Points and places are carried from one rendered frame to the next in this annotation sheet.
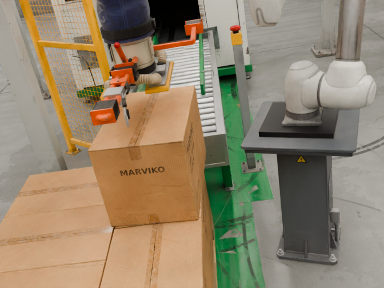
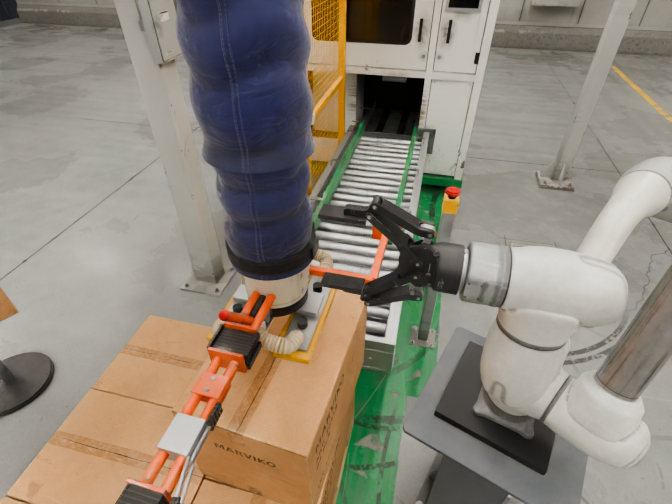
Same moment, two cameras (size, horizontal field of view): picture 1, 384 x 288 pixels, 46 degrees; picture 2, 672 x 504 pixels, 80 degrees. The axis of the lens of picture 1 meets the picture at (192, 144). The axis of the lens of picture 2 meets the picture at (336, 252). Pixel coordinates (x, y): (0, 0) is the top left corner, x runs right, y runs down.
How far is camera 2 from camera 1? 1.18 m
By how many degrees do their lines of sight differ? 13
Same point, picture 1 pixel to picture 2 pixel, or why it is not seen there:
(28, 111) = (184, 206)
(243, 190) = (402, 372)
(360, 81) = (627, 438)
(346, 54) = (620, 387)
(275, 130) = (459, 417)
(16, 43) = (178, 129)
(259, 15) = (498, 391)
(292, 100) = not seen: hidden behind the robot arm
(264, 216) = not seen: hidden behind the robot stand
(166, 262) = not seen: outside the picture
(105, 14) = (230, 229)
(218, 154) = (379, 360)
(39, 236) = (113, 450)
